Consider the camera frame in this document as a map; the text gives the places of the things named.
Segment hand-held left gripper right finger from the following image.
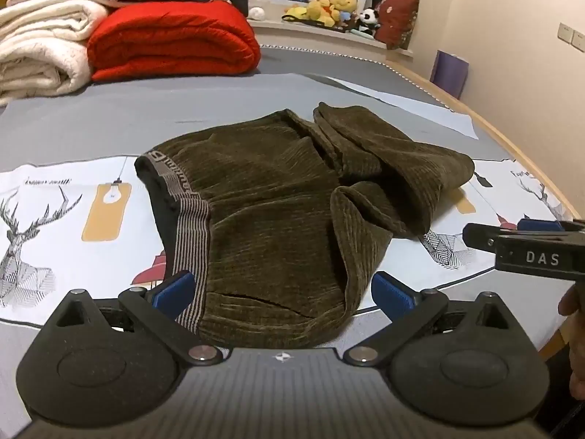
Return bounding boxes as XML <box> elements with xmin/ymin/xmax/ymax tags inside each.
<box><xmin>343</xmin><ymin>271</ymin><xmax>522</xmax><ymax>369</ymax></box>

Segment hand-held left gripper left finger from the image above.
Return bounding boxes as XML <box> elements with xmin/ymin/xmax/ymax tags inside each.
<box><xmin>46</xmin><ymin>271</ymin><xmax>224</xmax><ymax>367</ymax></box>

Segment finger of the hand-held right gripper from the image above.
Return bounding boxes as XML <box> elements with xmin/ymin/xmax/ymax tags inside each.
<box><xmin>518</xmin><ymin>218</ymin><xmax>585</xmax><ymax>236</ymax></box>
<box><xmin>461</xmin><ymin>222</ymin><xmax>503</xmax><ymax>253</ymax></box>

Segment olive corduroy pants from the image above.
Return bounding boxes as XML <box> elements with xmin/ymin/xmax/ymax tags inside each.
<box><xmin>135</xmin><ymin>102</ymin><xmax>476</xmax><ymax>349</ymax></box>

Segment person's right forearm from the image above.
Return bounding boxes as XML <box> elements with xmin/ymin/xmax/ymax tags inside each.
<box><xmin>569</xmin><ymin>324</ymin><xmax>585</xmax><ymax>401</ymax></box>

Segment person's right hand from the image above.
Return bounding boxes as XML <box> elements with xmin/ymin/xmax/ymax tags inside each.
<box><xmin>558</xmin><ymin>282</ymin><xmax>585</xmax><ymax>317</ymax></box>

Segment deer print bed sheet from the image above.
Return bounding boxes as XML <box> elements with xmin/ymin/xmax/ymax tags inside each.
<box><xmin>0</xmin><ymin>46</ymin><xmax>577</xmax><ymax>330</ymax></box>

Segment purple box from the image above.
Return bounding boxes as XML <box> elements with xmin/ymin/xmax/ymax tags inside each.
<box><xmin>432</xmin><ymin>49</ymin><xmax>469</xmax><ymax>100</ymax></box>

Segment red floral cushion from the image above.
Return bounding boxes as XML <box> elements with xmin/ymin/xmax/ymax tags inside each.
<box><xmin>374</xmin><ymin>0</ymin><xmax>420</xmax><ymax>51</ymax></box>

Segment panda plush toy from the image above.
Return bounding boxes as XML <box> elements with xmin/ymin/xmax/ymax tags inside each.
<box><xmin>357</xmin><ymin>8</ymin><xmax>381</xmax><ymax>36</ymax></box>

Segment red folded blanket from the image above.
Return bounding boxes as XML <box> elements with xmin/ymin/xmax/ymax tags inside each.
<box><xmin>87</xmin><ymin>0</ymin><xmax>262</xmax><ymax>84</ymax></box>

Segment cream folded blanket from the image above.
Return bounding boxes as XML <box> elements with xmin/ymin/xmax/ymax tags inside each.
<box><xmin>0</xmin><ymin>0</ymin><xmax>109</xmax><ymax>107</ymax></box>

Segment yellow bear plush toy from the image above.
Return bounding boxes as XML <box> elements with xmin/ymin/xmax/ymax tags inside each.
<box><xmin>286</xmin><ymin>0</ymin><xmax>341</xmax><ymax>28</ymax></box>

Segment white plush toy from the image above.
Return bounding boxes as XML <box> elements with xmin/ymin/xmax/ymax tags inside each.
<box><xmin>247</xmin><ymin>0</ymin><xmax>273</xmax><ymax>22</ymax></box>

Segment wooden bed frame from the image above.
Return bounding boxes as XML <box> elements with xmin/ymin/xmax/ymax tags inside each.
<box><xmin>386</xmin><ymin>59</ymin><xmax>585</xmax><ymax>363</ymax></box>

